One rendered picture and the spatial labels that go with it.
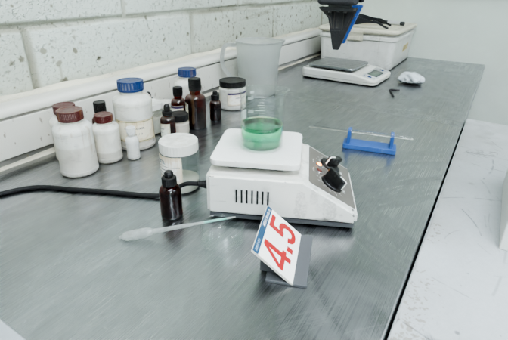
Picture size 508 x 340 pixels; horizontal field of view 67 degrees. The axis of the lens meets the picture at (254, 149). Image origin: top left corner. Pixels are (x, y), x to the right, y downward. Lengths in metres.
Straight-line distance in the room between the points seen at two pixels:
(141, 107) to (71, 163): 0.16
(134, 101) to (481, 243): 0.59
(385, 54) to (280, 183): 1.09
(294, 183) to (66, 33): 0.55
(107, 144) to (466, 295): 0.57
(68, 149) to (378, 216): 0.48
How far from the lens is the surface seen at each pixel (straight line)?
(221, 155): 0.51
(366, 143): 0.79
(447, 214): 0.62
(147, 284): 0.46
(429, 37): 1.86
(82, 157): 0.69
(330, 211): 0.52
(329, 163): 0.57
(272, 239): 0.46
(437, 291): 0.48
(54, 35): 0.84
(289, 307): 0.42
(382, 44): 1.52
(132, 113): 0.74
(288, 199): 0.51
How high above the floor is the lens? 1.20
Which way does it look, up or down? 24 degrees down
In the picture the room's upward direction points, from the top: 1 degrees clockwise
